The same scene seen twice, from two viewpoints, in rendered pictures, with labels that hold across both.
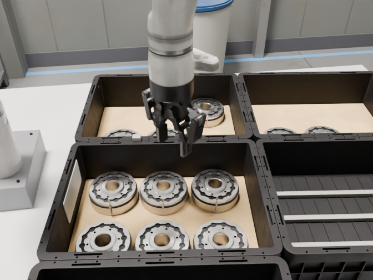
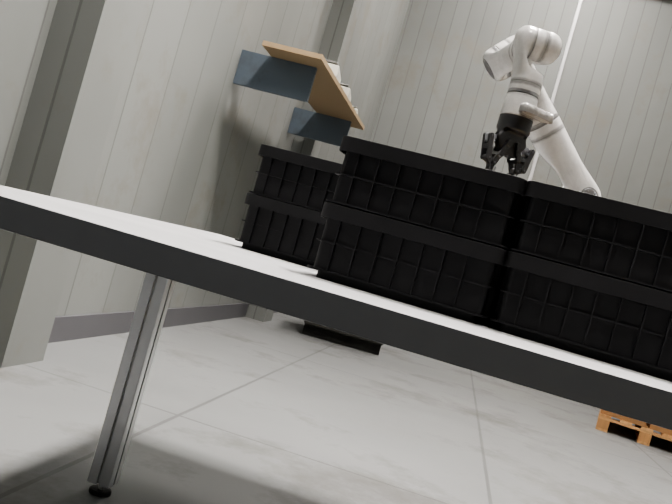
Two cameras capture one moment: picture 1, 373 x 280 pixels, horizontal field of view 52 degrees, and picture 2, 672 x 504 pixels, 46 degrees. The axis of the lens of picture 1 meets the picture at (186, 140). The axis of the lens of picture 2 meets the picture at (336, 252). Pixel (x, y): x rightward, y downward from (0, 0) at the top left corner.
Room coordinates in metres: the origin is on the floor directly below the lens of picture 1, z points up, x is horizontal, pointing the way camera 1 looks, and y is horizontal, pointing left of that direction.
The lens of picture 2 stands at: (0.78, -1.75, 0.75)
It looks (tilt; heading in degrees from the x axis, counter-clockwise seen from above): 0 degrees down; 107
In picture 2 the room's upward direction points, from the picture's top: 16 degrees clockwise
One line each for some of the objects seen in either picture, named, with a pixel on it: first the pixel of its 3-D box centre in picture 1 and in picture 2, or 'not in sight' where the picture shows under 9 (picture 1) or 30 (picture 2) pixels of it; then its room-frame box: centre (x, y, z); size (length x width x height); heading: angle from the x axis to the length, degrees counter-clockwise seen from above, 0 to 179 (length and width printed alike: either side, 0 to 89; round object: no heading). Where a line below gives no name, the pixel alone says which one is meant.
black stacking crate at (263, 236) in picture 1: (163, 211); not in sight; (0.51, 0.05, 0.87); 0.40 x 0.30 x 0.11; 92
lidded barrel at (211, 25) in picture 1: (195, 38); not in sight; (2.59, -0.06, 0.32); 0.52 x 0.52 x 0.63
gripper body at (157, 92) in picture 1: (172, 95); (511, 136); (0.56, 0.02, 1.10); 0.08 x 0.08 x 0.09
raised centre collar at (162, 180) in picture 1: (163, 186); not in sight; (0.58, 0.05, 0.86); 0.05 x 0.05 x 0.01
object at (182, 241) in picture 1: (162, 242); not in sight; (0.44, 0.05, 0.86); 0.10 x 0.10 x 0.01
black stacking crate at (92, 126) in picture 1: (165, 122); not in sight; (0.81, 0.05, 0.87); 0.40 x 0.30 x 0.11; 92
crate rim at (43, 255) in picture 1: (162, 193); not in sight; (0.51, 0.05, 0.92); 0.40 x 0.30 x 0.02; 92
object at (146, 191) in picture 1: (163, 188); not in sight; (0.58, 0.05, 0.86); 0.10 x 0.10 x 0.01
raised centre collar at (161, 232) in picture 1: (162, 240); not in sight; (0.44, 0.05, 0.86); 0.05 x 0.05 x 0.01
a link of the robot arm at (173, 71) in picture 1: (179, 54); (525, 105); (0.57, 0.01, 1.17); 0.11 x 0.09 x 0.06; 137
